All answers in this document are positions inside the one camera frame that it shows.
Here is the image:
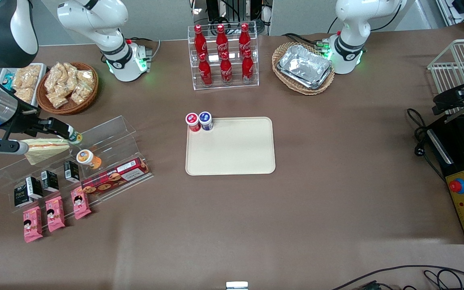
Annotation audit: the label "wrapped rice cracker pack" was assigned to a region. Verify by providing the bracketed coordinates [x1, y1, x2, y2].
[14, 88, 36, 104]
[13, 64, 42, 90]

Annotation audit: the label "triangle sandwich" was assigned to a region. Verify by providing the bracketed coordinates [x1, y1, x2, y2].
[20, 138, 72, 166]

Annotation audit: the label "grey arm base connector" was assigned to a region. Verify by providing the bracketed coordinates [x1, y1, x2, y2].
[135, 42, 154, 72]

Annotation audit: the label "beige plastic tray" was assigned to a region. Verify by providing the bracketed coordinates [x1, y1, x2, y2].
[185, 117, 276, 176]

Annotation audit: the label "pink snack packet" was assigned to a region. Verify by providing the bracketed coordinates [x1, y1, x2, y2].
[46, 196, 66, 232]
[23, 206, 43, 243]
[71, 187, 92, 220]

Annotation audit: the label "white wire rack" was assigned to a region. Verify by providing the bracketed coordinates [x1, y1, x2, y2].
[427, 38, 464, 115]

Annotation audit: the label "green cap small bottle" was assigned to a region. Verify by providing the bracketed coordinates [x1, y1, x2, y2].
[66, 126, 83, 145]

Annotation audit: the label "black sealing machine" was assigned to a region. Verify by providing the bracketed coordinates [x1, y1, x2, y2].
[425, 113, 464, 244]

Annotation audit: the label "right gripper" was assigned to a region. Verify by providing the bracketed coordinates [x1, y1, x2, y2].
[0, 93, 74, 140]

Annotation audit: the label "red cookie box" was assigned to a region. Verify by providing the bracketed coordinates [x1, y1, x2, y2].
[81, 157, 151, 196]

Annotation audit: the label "clear acrylic bottle rack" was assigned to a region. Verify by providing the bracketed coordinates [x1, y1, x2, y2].
[188, 22, 259, 91]

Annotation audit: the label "clear acrylic tiered stand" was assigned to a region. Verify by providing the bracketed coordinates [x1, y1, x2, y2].
[0, 115, 154, 214]

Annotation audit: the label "light wicker basket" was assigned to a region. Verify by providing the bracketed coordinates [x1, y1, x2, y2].
[272, 42, 336, 96]

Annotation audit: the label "brown wicker basket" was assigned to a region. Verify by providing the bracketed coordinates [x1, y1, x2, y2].
[36, 62, 99, 116]

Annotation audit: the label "clear bag of crackers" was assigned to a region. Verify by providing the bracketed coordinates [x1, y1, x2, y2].
[61, 62, 80, 88]
[44, 63, 66, 94]
[76, 69, 95, 87]
[70, 81, 94, 105]
[47, 91, 70, 109]

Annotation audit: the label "black power cable with plug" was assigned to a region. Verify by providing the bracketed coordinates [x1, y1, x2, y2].
[407, 108, 446, 182]

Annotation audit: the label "white rectangular dish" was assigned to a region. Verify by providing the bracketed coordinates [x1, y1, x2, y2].
[0, 63, 47, 108]

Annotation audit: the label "black arm base cables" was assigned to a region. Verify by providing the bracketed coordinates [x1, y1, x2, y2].
[282, 32, 333, 53]

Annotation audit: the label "aluminium foil tray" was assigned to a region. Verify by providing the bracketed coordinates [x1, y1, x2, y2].
[277, 60, 333, 90]
[279, 44, 332, 83]

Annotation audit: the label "orange cap small bottle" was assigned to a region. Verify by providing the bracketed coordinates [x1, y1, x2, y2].
[76, 149, 102, 170]

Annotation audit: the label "black machine lever handle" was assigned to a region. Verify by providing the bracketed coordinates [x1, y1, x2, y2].
[432, 79, 464, 115]

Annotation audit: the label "red cap small bottle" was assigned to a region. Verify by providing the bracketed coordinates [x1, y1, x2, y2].
[185, 112, 201, 133]

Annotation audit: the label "black floor cables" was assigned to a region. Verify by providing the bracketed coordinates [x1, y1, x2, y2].
[331, 265, 464, 290]

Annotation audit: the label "black equipment frame with cables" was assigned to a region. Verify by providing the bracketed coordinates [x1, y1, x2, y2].
[191, 0, 273, 36]

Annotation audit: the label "red cola bottle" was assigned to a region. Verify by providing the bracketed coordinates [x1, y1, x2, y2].
[242, 49, 255, 83]
[194, 25, 208, 57]
[198, 52, 213, 86]
[238, 23, 252, 53]
[216, 24, 229, 55]
[220, 52, 233, 84]

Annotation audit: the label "small black carton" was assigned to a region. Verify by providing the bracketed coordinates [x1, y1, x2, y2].
[26, 176, 44, 199]
[63, 160, 80, 182]
[41, 170, 59, 193]
[14, 183, 30, 208]

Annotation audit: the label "blue cap small bottle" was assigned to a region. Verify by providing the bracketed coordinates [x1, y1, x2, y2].
[199, 111, 214, 131]

